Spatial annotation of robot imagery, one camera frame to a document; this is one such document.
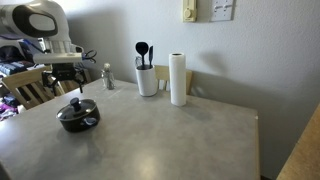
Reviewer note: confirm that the wooden furniture corner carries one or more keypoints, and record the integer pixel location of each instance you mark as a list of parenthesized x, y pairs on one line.
[(304, 160)]

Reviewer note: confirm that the white light switch plate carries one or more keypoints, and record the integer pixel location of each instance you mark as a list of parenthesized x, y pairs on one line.
[(222, 10)]

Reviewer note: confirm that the silver spoon in jar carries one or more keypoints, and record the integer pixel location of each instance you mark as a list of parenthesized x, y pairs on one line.
[(107, 67)]

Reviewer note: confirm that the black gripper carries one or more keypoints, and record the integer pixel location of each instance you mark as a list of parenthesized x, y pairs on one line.
[(63, 72)]

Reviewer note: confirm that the black saucepan with handle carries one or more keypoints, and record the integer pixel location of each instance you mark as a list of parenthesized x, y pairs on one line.
[(80, 124)]

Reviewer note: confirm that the cluttered shelf items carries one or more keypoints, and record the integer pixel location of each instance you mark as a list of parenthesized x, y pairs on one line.
[(13, 63)]

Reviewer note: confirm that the glass jar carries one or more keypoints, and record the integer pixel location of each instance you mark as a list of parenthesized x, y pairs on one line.
[(108, 80)]

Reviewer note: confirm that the wooden chair at left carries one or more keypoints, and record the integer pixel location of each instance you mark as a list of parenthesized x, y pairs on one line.
[(62, 87)]

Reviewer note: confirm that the black spatula utensil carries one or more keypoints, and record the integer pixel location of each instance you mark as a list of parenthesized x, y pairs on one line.
[(150, 57)]

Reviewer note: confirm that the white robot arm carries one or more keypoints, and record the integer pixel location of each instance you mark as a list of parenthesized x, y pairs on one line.
[(46, 21)]

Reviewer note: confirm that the metal whisk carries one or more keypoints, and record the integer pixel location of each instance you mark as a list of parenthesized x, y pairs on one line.
[(138, 62)]

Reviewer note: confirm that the glass lid with black knob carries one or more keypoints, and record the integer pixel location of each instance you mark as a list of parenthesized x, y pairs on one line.
[(78, 109)]

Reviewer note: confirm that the white ceramic utensil holder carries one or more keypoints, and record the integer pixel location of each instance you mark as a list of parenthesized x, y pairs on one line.
[(146, 80)]

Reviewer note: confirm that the black spoon utensil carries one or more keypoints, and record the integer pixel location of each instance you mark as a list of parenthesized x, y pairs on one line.
[(142, 48)]

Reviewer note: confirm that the beige wall thermostat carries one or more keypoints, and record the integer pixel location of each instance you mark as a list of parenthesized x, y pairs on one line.
[(189, 10)]

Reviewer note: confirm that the white paper towel roll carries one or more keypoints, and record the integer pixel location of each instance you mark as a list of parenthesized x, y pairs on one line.
[(177, 72)]

